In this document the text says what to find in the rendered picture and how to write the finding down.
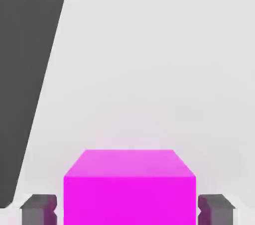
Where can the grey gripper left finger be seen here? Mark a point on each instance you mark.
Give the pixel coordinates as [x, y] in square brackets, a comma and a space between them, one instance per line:
[36, 212]

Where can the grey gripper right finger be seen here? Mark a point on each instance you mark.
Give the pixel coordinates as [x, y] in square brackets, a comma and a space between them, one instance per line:
[218, 212]

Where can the small magenta cube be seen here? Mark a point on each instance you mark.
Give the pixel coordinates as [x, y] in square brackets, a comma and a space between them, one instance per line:
[129, 193]

